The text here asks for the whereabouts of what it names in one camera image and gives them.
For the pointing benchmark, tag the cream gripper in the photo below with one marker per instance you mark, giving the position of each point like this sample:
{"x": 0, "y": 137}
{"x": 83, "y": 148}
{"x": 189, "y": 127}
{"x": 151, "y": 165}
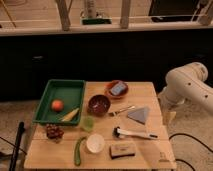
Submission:
{"x": 168, "y": 116}

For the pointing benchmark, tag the blue-grey towel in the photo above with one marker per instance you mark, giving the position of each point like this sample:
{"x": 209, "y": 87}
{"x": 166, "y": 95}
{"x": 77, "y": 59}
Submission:
{"x": 139, "y": 115}

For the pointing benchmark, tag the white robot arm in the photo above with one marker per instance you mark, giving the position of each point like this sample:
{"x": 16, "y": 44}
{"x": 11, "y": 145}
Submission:
{"x": 185, "y": 82}

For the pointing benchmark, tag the white paper cup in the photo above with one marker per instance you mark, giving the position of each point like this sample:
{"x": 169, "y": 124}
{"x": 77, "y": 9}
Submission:
{"x": 95, "y": 143}

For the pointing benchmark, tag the light green cup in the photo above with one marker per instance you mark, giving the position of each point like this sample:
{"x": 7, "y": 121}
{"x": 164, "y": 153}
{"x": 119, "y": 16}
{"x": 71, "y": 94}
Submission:
{"x": 87, "y": 123}

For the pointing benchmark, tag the white black brush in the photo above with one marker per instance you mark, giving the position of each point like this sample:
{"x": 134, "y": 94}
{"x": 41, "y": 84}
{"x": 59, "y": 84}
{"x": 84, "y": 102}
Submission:
{"x": 118, "y": 132}

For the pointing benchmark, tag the orange-brown plate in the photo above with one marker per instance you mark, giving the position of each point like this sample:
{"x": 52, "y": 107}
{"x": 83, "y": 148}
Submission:
{"x": 110, "y": 85}

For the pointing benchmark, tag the blue sponge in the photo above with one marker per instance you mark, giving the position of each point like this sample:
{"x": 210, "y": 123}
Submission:
{"x": 118, "y": 88}

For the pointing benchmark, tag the wooden block eraser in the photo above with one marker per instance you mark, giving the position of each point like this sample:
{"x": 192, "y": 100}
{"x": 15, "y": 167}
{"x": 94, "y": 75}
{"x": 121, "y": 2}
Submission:
{"x": 122, "y": 150}

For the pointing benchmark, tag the dark red bowl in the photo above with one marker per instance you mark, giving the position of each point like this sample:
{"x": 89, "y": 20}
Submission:
{"x": 98, "y": 105}

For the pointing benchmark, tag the green cucumber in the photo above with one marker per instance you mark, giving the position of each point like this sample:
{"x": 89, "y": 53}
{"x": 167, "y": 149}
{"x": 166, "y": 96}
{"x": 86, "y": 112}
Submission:
{"x": 77, "y": 155}

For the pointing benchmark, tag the yellow corn cob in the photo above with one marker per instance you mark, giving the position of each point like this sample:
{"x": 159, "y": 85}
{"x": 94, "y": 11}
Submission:
{"x": 70, "y": 115}

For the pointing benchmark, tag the green plastic tray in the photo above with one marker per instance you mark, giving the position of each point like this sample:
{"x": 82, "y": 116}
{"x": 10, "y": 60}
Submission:
{"x": 70, "y": 93}

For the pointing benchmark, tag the orange tomato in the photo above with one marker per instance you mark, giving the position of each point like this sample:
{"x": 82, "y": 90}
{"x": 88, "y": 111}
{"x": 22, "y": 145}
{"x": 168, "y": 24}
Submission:
{"x": 57, "y": 105}

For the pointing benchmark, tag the bunch of dark grapes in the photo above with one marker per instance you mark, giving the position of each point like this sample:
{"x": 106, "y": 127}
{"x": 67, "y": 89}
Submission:
{"x": 53, "y": 131}

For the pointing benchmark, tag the green base stand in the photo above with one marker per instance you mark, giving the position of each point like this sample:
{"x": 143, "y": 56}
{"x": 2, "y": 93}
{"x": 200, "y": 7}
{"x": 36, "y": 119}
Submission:
{"x": 96, "y": 21}

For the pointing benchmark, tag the black pole stand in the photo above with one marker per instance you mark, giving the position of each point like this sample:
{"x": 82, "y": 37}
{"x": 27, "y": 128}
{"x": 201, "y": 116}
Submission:
{"x": 16, "y": 148}

